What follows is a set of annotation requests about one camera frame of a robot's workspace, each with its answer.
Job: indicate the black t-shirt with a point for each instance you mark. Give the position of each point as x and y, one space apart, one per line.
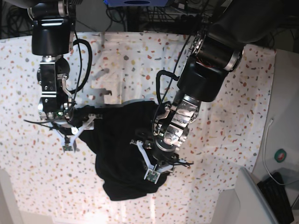
118 162

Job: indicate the black keyboard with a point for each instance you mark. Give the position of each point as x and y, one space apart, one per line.
278 200

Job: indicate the right gripper silver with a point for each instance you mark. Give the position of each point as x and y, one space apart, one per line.
57 102

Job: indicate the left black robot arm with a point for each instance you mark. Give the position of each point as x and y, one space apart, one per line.
216 51

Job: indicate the black wire rack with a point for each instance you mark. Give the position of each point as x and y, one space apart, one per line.
177 10

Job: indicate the grey laptop lid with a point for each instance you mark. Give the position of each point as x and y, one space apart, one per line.
254 208

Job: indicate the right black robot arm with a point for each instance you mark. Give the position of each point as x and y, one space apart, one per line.
53 23

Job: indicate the green tape roll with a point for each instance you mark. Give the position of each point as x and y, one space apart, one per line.
280 155

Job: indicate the terrazzo patterned tablecloth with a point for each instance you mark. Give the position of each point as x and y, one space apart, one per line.
47 181

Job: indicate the left gripper silver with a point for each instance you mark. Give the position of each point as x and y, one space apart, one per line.
169 129

